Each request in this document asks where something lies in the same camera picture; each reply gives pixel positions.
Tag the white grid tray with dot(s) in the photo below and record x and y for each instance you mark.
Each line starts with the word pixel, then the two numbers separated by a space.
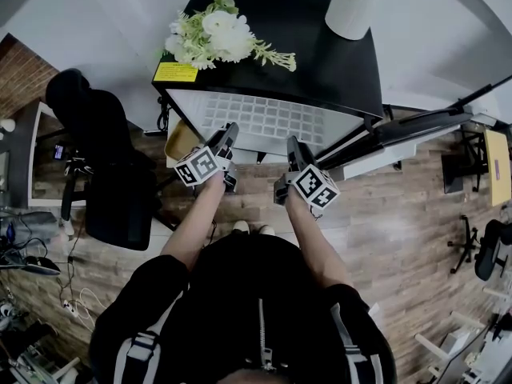
pixel 264 116

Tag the person's right forearm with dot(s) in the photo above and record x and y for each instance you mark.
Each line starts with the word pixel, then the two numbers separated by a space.
pixel 316 246

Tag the white wooden rack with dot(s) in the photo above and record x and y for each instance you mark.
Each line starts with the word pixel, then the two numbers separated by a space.
pixel 430 344

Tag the white vase with flowers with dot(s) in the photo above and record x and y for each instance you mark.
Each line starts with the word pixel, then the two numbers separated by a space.
pixel 7 125

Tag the person's left shoe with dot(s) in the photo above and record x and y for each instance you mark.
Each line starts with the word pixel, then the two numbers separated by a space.
pixel 241 227

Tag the person's shoe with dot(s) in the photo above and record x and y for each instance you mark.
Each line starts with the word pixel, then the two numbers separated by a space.
pixel 267 230
pixel 241 227

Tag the white paper piece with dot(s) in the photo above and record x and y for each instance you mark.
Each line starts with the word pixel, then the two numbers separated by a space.
pixel 375 312

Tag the small device with lit screen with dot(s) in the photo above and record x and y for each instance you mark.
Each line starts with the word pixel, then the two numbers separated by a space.
pixel 59 151

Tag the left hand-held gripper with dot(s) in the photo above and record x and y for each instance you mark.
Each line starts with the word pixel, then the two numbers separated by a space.
pixel 198 166

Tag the white cylinder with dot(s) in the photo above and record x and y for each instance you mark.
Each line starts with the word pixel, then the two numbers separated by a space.
pixel 356 6

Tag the white power strip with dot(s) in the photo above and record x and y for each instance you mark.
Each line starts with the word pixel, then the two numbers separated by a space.
pixel 70 308

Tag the whiteboard with black stand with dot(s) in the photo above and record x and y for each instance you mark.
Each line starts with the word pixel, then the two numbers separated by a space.
pixel 486 89

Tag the black swivel chair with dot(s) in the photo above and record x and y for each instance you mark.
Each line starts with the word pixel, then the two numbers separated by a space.
pixel 490 250

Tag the white flower bouquet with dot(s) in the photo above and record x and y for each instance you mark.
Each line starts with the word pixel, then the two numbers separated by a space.
pixel 224 34

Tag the black office chair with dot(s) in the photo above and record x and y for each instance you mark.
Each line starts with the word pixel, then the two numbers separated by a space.
pixel 108 154

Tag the person's left forearm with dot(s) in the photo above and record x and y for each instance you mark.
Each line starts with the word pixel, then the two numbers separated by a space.
pixel 192 222

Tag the black round stool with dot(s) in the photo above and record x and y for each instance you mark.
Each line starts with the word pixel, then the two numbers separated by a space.
pixel 42 266

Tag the person's right shoe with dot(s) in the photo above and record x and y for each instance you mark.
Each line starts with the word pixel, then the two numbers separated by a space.
pixel 267 230

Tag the yellow wooden dish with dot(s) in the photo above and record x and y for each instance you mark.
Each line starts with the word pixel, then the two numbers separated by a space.
pixel 180 142

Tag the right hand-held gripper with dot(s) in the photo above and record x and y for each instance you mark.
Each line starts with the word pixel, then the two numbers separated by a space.
pixel 316 186

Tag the yellow table with black legs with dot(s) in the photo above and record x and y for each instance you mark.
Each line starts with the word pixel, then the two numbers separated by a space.
pixel 498 166

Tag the person's black jacket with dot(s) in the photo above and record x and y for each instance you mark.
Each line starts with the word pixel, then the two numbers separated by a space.
pixel 248 302

